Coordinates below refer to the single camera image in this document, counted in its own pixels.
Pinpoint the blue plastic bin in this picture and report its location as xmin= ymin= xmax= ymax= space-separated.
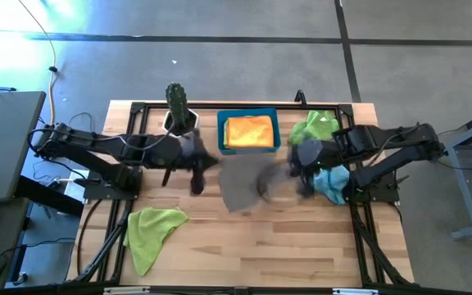
xmin=216 ymin=107 xmax=282 ymax=157

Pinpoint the blue microfiber towel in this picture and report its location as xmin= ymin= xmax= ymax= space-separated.
xmin=311 ymin=164 xmax=351 ymax=206

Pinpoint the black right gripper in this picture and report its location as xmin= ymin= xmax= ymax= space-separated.
xmin=288 ymin=137 xmax=344 ymax=199

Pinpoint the lime green microfiber towel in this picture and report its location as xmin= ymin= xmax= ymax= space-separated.
xmin=288 ymin=110 xmax=341 ymax=145
xmin=123 ymin=206 xmax=190 ymax=277

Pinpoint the yellow floor cable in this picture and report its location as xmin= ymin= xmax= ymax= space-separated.
xmin=16 ymin=0 xmax=59 ymax=126

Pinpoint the grey desk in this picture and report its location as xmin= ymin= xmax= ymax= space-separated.
xmin=0 ymin=90 xmax=48 ymax=205

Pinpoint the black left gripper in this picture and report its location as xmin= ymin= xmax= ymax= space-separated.
xmin=161 ymin=129 xmax=221 ymax=196

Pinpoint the green cactus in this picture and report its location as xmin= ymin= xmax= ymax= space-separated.
xmin=165 ymin=82 xmax=190 ymax=131

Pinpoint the white box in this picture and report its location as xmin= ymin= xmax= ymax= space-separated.
xmin=62 ymin=168 xmax=90 ymax=202

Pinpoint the grey metal table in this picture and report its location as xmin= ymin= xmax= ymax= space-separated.
xmin=425 ymin=104 xmax=472 ymax=241

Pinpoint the orange microfiber towel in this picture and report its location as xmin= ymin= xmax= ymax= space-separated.
xmin=224 ymin=115 xmax=275 ymax=150

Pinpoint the black aluminium table frame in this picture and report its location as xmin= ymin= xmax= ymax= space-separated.
xmin=66 ymin=101 xmax=415 ymax=288

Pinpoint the grey microfiber towel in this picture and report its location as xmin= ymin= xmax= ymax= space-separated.
xmin=217 ymin=155 xmax=299 ymax=214

